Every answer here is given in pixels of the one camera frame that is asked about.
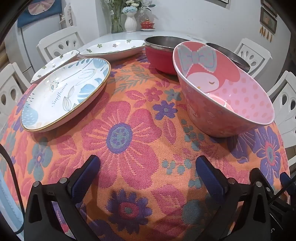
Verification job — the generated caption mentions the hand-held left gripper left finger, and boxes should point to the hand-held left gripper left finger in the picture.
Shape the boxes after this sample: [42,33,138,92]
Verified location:
[24,155,101,241]

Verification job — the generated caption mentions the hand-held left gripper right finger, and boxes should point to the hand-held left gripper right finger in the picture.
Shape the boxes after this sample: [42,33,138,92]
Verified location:
[195,156,273,241]

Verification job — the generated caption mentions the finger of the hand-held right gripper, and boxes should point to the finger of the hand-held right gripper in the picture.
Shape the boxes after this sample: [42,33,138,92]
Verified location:
[266,173,292,208]

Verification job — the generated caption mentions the pink cartoon bowl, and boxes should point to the pink cartoon bowl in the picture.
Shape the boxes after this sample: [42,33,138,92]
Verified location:
[173,41,275,138]

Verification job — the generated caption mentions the blue leaf print plate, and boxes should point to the blue leaf print plate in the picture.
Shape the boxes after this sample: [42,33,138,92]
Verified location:
[21,58,112,133]

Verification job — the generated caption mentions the small green flower plate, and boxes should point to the small green flower plate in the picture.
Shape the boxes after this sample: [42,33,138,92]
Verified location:
[30,50,80,84]

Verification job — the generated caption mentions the large oval green flower plate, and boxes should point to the large oval green flower plate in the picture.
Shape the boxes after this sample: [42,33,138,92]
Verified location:
[80,39,152,62]

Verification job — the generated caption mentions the orange floral tablecloth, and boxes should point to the orange floral tablecloth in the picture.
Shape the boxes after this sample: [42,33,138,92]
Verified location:
[0,52,290,241]

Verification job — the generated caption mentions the white plastic chair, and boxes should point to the white plastic chair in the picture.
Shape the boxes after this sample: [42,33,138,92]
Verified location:
[37,26,85,63]
[266,71,296,149]
[0,62,31,130]
[233,38,271,79]

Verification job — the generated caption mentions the blue steel bowl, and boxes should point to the blue steel bowl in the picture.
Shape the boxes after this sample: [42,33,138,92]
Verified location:
[205,42,251,73]

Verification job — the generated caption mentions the red steel bowl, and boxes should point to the red steel bowl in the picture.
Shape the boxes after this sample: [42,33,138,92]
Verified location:
[144,36,192,75]

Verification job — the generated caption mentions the white refrigerator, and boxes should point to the white refrigerator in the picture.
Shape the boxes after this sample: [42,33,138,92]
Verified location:
[5,23,39,78]

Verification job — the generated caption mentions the hanging yellow ornaments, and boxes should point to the hanging yellow ornaments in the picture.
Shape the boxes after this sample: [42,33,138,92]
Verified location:
[260,26,274,42]

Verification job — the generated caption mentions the green glass vase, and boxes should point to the green glass vase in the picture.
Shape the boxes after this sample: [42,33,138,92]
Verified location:
[111,5,125,33]

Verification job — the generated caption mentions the flower bouquet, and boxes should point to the flower bouquet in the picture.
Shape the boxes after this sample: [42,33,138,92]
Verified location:
[121,0,156,15]

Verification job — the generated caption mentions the black cable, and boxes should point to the black cable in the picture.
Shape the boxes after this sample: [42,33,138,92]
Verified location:
[0,144,25,235]

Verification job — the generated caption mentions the framed wall picture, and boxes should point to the framed wall picture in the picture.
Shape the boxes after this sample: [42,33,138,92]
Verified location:
[261,0,278,17]
[260,7,277,35]

